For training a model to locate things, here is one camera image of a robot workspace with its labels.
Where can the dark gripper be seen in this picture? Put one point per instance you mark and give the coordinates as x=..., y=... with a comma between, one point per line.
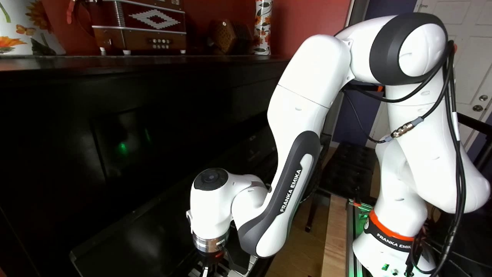
x=232, y=262

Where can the aluminium robot base cart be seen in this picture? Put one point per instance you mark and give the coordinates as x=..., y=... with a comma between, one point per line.
x=359, y=225

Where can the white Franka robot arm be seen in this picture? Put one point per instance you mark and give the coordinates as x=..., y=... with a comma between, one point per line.
x=308, y=102

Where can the black upright piano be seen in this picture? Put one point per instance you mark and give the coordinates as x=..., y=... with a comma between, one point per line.
x=102, y=154

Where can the long wooden bench board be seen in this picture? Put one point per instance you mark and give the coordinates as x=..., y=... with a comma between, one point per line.
x=334, y=240

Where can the small brown ornament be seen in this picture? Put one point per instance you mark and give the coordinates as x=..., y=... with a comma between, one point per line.
x=222, y=37

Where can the patterned wooden box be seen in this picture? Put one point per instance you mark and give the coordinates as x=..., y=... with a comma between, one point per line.
x=143, y=25

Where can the round metal door knob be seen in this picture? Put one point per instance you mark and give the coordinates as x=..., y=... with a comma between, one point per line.
x=482, y=102

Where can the floral painting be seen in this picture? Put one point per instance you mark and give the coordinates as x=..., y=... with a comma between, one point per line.
x=23, y=25

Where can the white panelled door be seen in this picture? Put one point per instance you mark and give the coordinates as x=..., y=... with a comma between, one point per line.
x=471, y=40

